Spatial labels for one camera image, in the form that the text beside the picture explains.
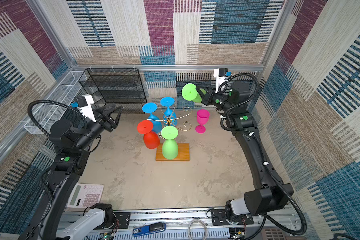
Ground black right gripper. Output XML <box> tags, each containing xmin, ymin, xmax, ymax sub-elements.
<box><xmin>195</xmin><ymin>85</ymin><xmax>234</xmax><ymax>113</ymax></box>

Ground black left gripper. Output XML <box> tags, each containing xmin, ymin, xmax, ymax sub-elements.
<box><xmin>75</xmin><ymin>104</ymin><xmax>122</xmax><ymax>153</ymax></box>

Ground green wine glass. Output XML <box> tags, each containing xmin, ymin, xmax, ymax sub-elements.
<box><xmin>181</xmin><ymin>83</ymin><xmax>202</xmax><ymax>103</ymax></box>
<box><xmin>161</xmin><ymin>126</ymin><xmax>179</xmax><ymax>160</ymax></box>

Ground magenta wine glass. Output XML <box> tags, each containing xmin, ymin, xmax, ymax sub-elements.
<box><xmin>195</xmin><ymin>109</ymin><xmax>210</xmax><ymax>134</ymax></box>

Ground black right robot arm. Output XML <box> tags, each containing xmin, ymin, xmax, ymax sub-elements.
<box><xmin>195</xmin><ymin>73</ymin><xmax>307</xmax><ymax>236</ymax></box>

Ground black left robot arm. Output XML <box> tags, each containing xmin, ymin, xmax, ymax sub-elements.
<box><xmin>19</xmin><ymin>100</ymin><xmax>124</xmax><ymax>240</ymax></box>

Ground back blue wine glass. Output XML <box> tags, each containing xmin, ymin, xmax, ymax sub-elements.
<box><xmin>160</xmin><ymin>97</ymin><xmax>178</xmax><ymax>126</ymax></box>

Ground blue wine glass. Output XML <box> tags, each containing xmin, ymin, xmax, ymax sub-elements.
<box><xmin>142</xmin><ymin>103</ymin><xmax>162</xmax><ymax>134</ymax></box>
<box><xmin>160</xmin><ymin>97</ymin><xmax>178</xmax><ymax>126</ymax></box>

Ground left blue wine glass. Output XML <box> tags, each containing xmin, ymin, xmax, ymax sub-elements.
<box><xmin>142</xmin><ymin>103</ymin><xmax>162</xmax><ymax>134</ymax></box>

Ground red wine glass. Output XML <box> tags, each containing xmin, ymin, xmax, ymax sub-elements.
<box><xmin>137</xmin><ymin>120</ymin><xmax>161</xmax><ymax>149</ymax></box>

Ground wooden rack base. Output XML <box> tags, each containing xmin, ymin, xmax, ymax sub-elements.
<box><xmin>155</xmin><ymin>143</ymin><xmax>190</xmax><ymax>162</ymax></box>

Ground black mesh shelf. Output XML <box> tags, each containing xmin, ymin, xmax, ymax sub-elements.
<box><xmin>79</xmin><ymin>68</ymin><xmax>148</xmax><ymax>113</ymax></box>

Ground white pink calculator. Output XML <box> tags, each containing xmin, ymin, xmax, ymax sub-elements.
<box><xmin>67</xmin><ymin>184</ymin><xmax>104</xmax><ymax>208</ymax></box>

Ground blue black stapler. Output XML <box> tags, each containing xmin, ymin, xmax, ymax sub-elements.
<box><xmin>132</xmin><ymin>222</ymin><xmax>167</xmax><ymax>238</ymax></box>

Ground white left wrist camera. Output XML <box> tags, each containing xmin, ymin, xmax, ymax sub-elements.
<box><xmin>71</xmin><ymin>95</ymin><xmax>96</xmax><ymax>122</ymax></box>

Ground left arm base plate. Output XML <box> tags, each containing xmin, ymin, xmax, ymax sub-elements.
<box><xmin>111</xmin><ymin>212</ymin><xmax>131</xmax><ymax>231</ymax></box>

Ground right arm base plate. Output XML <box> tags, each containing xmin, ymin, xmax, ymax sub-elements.
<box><xmin>206</xmin><ymin>208</ymin><xmax>254</xmax><ymax>226</ymax></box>

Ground aluminium mounting rail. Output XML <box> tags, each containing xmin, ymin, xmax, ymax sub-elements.
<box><xmin>56</xmin><ymin>204</ymin><xmax>297</xmax><ymax>240</ymax></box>

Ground grey coiled cable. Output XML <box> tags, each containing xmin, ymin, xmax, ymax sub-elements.
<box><xmin>188</xmin><ymin>219</ymin><xmax>208</xmax><ymax>240</ymax></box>

